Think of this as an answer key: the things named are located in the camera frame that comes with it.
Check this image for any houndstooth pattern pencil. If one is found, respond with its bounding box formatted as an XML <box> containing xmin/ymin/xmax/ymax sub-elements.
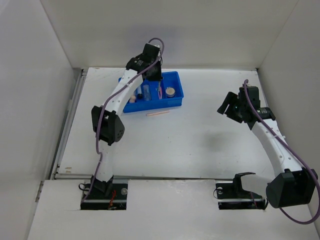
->
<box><xmin>157</xmin><ymin>81</ymin><xmax>161</xmax><ymax>98</ymax></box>

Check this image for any clear plastic bottle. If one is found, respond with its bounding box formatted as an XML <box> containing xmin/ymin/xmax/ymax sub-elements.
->
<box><xmin>142</xmin><ymin>84</ymin><xmax>152</xmax><ymax>101</ymax></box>

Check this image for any clear tube black cap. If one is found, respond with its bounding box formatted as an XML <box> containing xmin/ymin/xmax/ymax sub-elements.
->
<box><xmin>136</xmin><ymin>86</ymin><xmax>143</xmax><ymax>99</ymax></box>

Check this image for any pink makeup brush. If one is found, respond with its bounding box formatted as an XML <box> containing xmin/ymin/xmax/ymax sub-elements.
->
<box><xmin>158</xmin><ymin>88</ymin><xmax>163</xmax><ymax>100</ymax></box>

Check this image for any round compact case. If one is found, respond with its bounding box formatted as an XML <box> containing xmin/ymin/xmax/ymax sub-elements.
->
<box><xmin>165</xmin><ymin>87</ymin><xmax>176</xmax><ymax>98</ymax></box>

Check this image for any beige makeup sponge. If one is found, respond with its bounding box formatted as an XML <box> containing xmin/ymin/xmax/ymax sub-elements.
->
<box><xmin>129</xmin><ymin>95</ymin><xmax>137</xmax><ymax>104</ymax></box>

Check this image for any beige cosmetic stick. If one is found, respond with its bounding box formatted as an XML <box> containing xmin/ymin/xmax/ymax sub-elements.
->
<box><xmin>146</xmin><ymin>110</ymin><xmax>170</xmax><ymax>117</ymax></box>

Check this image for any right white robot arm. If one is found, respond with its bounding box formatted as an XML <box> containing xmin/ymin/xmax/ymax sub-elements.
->
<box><xmin>217</xmin><ymin>86</ymin><xmax>318</xmax><ymax>209</ymax></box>

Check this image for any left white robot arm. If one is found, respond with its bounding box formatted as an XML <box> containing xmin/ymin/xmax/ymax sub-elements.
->
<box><xmin>91</xmin><ymin>42</ymin><xmax>165</xmax><ymax>199</ymax></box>

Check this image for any blue plastic organizer tray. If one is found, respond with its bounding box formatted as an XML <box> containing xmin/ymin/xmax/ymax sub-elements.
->
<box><xmin>123</xmin><ymin>71</ymin><xmax>184</xmax><ymax>113</ymax></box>

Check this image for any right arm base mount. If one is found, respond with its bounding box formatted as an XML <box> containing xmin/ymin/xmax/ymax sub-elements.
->
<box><xmin>213</xmin><ymin>172</ymin><xmax>269</xmax><ymax>211</ymax></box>

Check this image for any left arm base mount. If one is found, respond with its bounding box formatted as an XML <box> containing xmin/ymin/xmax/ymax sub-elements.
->
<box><xmin>78</xmin><ymin>178</ymin><xmax>129</xmax><ymax>211</ymax></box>

